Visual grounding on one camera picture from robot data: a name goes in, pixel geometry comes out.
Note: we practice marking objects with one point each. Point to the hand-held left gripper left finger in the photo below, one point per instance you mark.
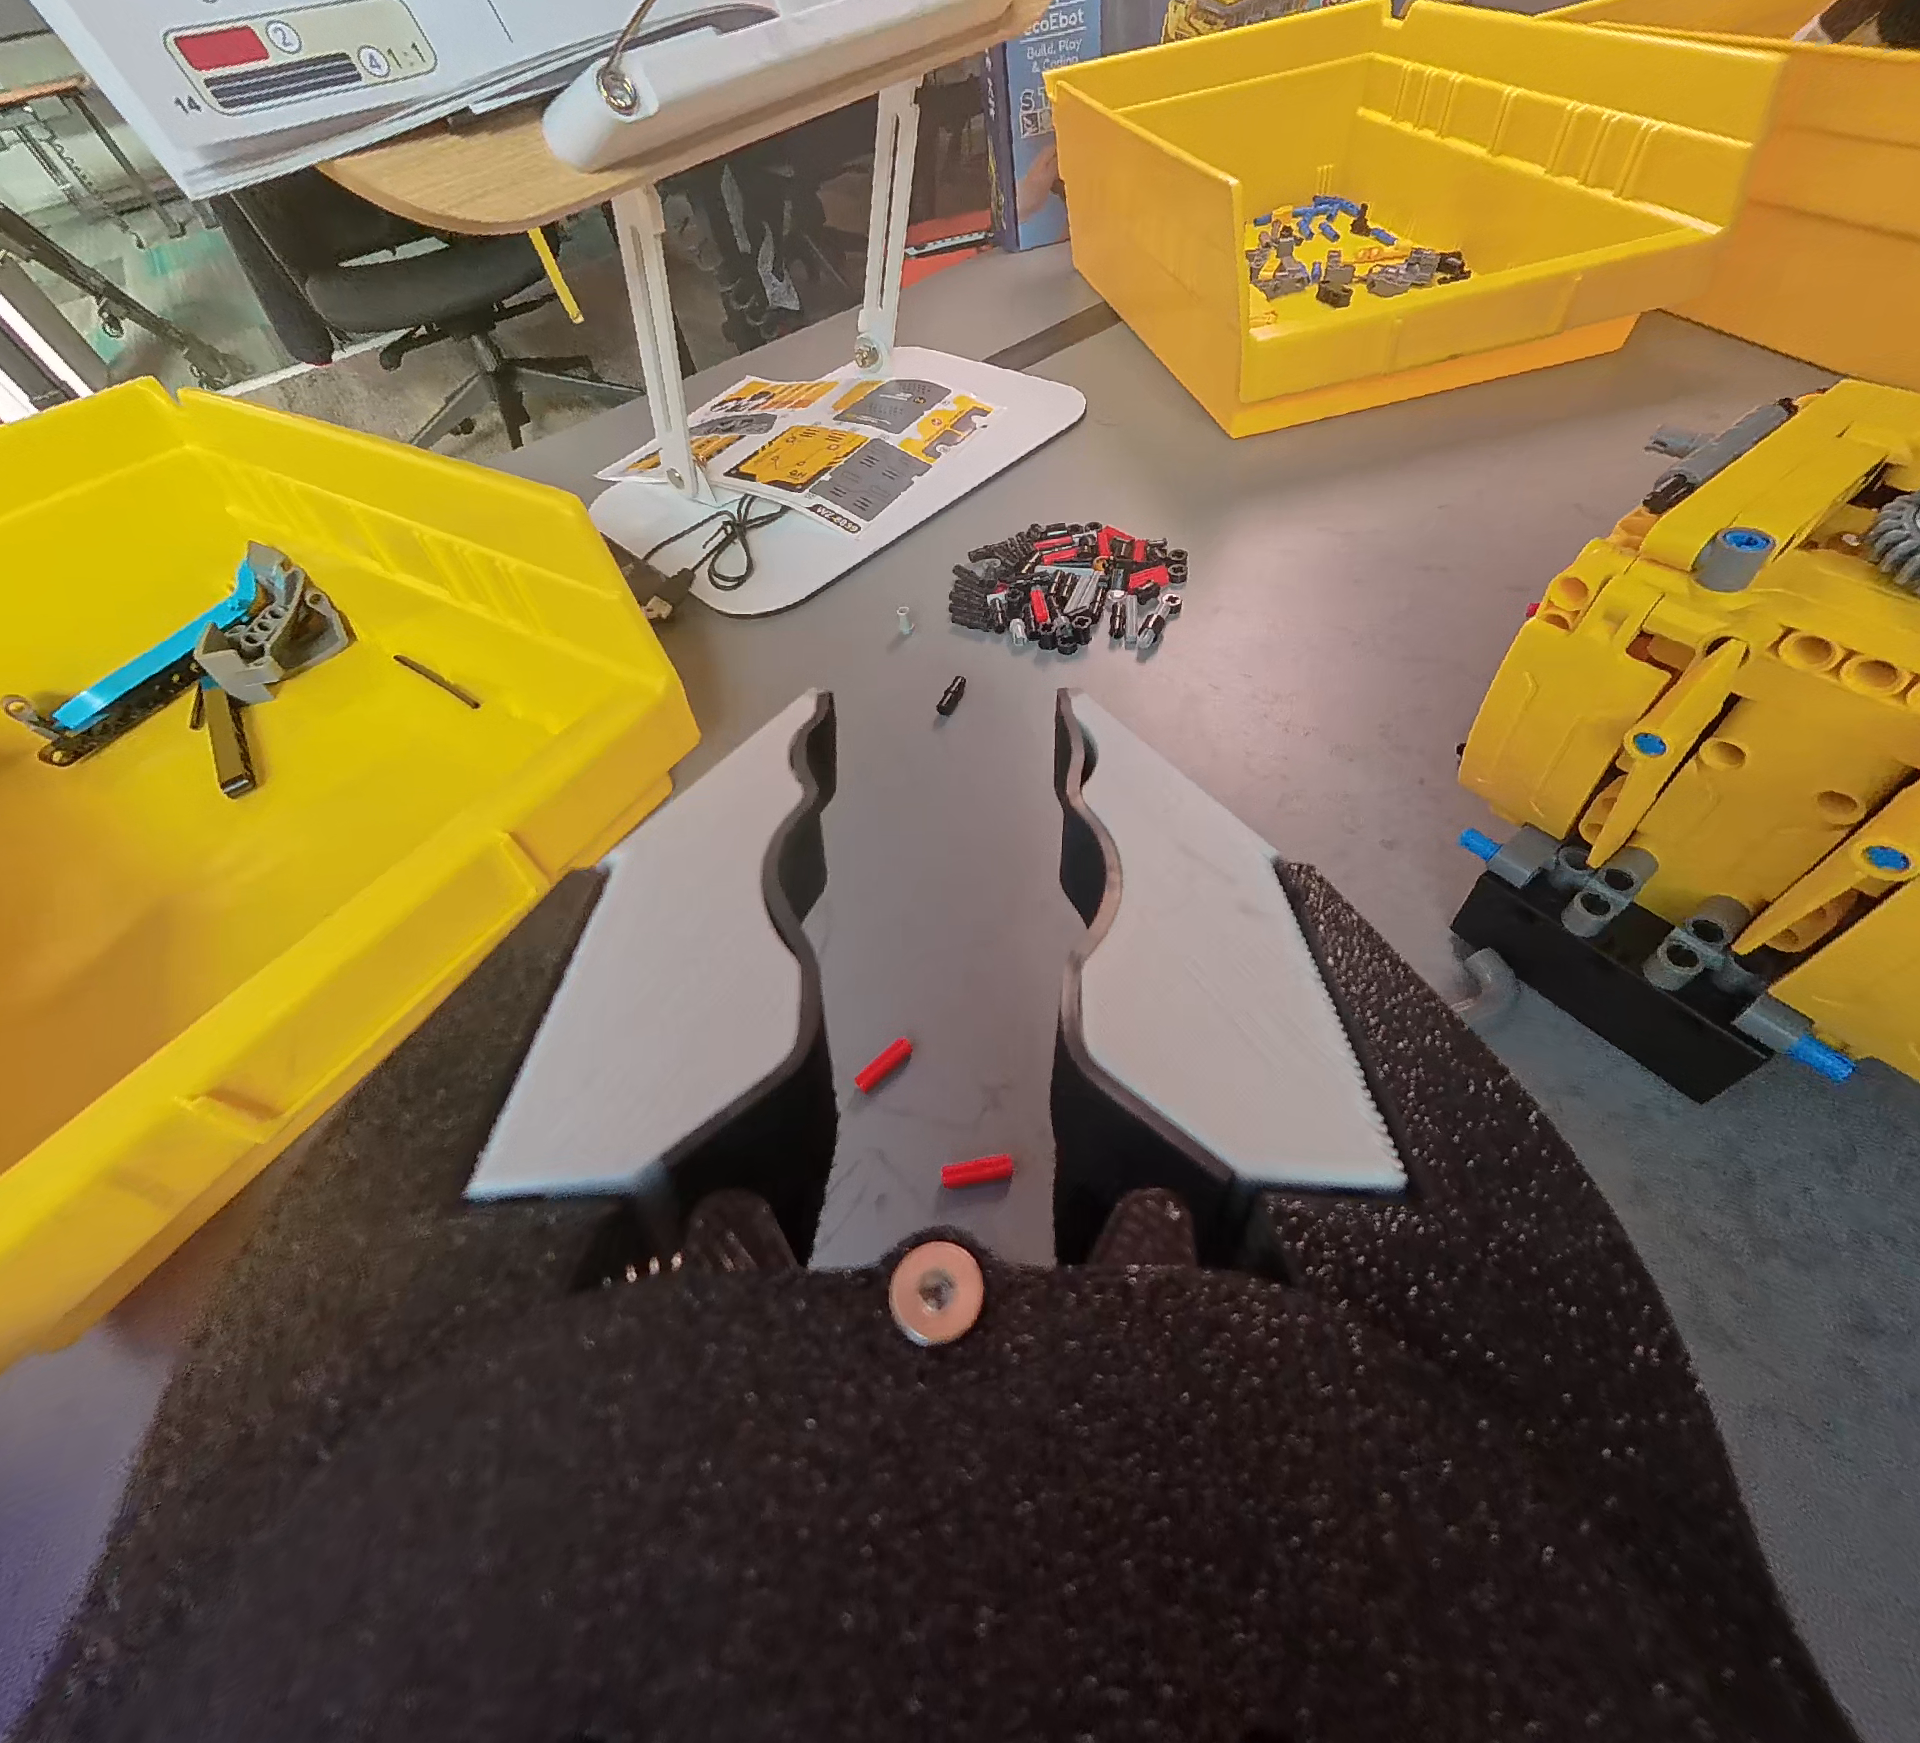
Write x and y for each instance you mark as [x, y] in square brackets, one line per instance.
[658, 1022]

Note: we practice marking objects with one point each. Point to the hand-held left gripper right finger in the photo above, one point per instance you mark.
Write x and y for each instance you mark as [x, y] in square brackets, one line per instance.
[1224, 1022]

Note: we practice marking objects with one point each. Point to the red lego axle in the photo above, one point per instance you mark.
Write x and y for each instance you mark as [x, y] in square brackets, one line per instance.
[886, 1065]
[974, 1169]

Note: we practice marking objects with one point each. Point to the yellow lego vehicle model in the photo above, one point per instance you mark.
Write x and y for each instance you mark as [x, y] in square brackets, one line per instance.
[1696, 753]

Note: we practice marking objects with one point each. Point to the pile of small lego pieces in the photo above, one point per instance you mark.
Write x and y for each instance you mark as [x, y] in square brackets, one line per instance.
[1350, 251]

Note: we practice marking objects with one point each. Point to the yellow plastic bin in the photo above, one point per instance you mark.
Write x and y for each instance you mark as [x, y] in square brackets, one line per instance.
[1845, 197]
[225, 949]
[1139, 213]

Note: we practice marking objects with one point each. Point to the black lego pin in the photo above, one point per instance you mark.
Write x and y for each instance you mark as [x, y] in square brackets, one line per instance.
[950, 696]

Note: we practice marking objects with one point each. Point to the short black lego liftarm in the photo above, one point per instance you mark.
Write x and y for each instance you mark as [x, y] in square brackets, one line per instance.
[234, 746]

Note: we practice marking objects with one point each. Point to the blue and black lego piece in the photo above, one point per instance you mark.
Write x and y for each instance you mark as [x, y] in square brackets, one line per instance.
[256, 633]

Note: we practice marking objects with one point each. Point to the blue lego kit box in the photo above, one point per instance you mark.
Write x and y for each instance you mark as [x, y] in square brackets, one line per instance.
[1081, 49]

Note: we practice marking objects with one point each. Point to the pile of red black pins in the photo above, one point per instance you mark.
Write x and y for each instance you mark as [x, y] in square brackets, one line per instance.
[1064, 589]

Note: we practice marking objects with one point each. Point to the yellow sticker sheet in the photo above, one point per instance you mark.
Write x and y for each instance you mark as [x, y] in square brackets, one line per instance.
[839, 453]

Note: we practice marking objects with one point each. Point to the black office chair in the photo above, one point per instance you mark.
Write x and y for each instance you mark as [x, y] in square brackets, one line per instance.
[405, 273]

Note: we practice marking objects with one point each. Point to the red crate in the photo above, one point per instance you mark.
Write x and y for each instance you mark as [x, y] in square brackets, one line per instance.
[952, 240]

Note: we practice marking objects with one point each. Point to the white and wooden book stand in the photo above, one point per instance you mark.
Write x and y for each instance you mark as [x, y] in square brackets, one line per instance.
[705, 108]

